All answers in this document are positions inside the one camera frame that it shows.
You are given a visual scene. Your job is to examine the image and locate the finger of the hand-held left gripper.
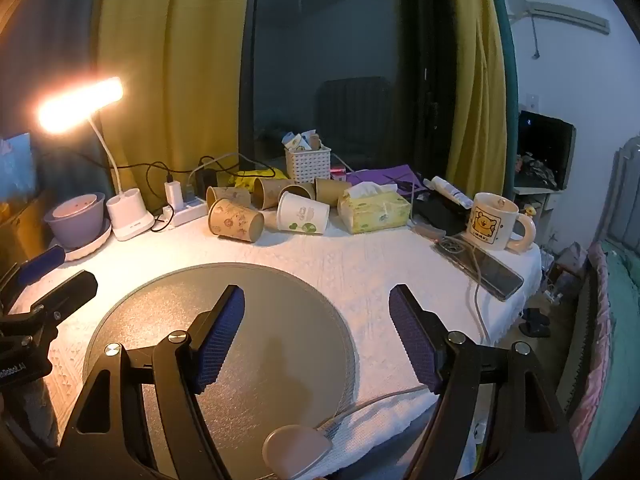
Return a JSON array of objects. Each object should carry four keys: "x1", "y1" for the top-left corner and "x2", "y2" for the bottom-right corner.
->
[
  {"x1": 0, "y1": 244, "x2": 67, "y2": 306},
  {"x1": 15, "y1": 270, "x2": 99, "y2": 328}
]

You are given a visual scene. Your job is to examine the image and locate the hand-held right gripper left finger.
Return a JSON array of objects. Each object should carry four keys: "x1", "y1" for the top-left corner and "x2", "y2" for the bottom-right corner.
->
[{"x1": 57, "y1": 284, "x2": 246, "y2": 480}]

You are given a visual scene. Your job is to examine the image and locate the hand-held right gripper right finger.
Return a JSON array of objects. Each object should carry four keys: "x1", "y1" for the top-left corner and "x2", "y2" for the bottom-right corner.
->
[{"x1": 389, "y1": 284, "x2": 583, "y2": 480}]

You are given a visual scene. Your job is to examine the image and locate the brown printed paper cup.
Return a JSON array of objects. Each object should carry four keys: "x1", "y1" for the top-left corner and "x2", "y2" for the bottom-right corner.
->
[
  {"x1": 206, "y1": 186, "x2": 251, "y2": 209},
  {"x1": 207, "y1": 198, "x2": 265, "y2": 245}
]

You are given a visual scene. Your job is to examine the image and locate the white green-print paper cup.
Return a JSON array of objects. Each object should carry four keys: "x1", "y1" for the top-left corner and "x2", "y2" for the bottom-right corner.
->
[{"x1": 276, "y1": 191, "x2": 330, "y2": 236}]

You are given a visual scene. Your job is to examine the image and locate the purple bowl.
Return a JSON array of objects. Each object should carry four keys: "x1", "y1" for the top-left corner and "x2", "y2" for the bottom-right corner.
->
[{"x1": 44, "y1": 192, "x2": 107, "y2": 250}]

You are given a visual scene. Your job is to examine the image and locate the white plate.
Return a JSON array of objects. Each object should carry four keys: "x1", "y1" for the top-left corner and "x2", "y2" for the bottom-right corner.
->
[{"x1": 62, "y1": 217, "x2": 112, "y2": 262}]

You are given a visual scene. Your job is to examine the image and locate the round grey mat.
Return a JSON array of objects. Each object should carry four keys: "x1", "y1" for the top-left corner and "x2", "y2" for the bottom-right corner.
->
[{"x1": 82, "y1": 262, "x2": 357, "y2": 480}]

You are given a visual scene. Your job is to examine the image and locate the white tablecloth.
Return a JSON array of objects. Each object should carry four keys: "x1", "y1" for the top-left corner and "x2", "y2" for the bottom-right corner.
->
[{"x1": 10, "y1": 205, "x2": 543, "y2": 480}]

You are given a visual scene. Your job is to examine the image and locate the white desk lamp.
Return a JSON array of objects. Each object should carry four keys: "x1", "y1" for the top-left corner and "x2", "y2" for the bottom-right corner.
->
[{"x1": 37, "y1": 76, "x2": 155, "y2": 242}]

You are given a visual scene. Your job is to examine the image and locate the blue picture board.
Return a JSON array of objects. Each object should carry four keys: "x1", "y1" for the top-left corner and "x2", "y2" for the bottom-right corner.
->
[{"x1": 0, "y1": 132, "x2": 38, "y2": 201}]

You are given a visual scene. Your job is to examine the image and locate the smartphone in clear case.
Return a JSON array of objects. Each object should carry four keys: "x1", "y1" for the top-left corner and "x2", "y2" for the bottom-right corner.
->
[{"x1": 434, "y1": 236, "x2": 524, "y2": 302}]

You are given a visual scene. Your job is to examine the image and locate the dark slippers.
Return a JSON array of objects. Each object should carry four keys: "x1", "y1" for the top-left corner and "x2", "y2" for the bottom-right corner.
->
[{"x1": 519, "y1": 307, "x2": 552, "y2": 338}]

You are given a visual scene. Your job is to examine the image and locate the black pouch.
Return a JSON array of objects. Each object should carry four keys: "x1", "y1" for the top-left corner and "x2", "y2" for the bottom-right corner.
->
[{"x1": 415, "y1": 192, "x2": 471, "y2": 236}]

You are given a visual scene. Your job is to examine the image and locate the white power strip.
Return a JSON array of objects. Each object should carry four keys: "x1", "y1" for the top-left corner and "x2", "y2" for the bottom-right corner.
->
[{"x1": 161, "y1": 197, "x2": 208, "y2": 228}]

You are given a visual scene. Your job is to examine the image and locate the yellow tissue pack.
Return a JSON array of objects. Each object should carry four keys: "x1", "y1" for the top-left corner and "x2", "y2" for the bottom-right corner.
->
[{"x1": 337, "y1": 182, "x2": 412, "y2": 234}]

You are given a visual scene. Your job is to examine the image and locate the cream bear-print mug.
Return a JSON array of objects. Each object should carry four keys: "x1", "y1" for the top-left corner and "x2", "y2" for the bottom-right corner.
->
[{"x1": 467, "y1": 192, "x2": 537, "y2": 252}]

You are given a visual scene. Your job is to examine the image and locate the white tube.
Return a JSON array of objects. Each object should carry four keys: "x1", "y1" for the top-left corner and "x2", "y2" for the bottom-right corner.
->
[{"x1": 431, "y1": 176, "x2": 473, "y2": 208}]

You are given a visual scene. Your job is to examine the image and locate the black charger plug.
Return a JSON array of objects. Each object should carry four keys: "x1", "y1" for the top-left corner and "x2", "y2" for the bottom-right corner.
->
[{"x1": 196, "y1": 169, "x2": 218, "y2": 201}]

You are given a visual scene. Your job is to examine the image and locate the yellow packet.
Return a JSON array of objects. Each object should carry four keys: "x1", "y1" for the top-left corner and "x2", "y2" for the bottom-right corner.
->
[{"x1": 234, "y1": 172, "x2": 276, "y2": 189}]

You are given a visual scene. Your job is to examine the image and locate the purple cloth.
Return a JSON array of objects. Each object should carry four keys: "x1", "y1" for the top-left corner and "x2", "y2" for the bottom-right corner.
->
[{"x1": 346, "y1": 164, "x2": 426, "y2": 193}]

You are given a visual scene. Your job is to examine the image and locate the white plastic basket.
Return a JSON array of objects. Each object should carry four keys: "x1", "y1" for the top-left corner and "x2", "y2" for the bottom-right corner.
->
[{"x1": 285, "y1": 145, "x2": 332, "y2": 184}]

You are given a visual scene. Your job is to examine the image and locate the packets in basket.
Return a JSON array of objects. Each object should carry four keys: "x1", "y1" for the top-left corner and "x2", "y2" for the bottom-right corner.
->
[{"x1": 281, "y1": 130, "x2": 323, "y2": 152}]

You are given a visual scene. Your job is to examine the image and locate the black monitor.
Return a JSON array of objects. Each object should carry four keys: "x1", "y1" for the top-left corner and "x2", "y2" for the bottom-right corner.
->
[{"x1": 515, "y1": 110, "x2": 576, "y2": 191}]

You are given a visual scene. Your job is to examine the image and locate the yellow curtain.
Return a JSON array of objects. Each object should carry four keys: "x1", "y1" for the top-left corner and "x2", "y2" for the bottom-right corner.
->
[
  {"x1": 92, "y1": 0, "x2": 251, "y2": 201},
  {"x1": 447, "y1": 0, "x2": 518, "y2": 191}
]

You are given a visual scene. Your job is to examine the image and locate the white air conditioner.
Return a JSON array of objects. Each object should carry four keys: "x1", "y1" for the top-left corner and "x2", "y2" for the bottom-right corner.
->
[{"x1": 505, "y1": 0, "x2": 612, "y2": 36}]

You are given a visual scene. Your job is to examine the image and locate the white charging cable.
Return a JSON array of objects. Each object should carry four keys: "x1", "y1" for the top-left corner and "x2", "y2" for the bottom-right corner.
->
[{"x1": 315, "y1": 247, "x2": 491, "y2": 433}]

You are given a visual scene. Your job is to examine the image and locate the black cable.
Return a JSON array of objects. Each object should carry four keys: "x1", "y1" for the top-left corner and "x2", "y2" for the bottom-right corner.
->
[{"x1": 117, "y1": 161, "x2": 175, "y2": 233}]

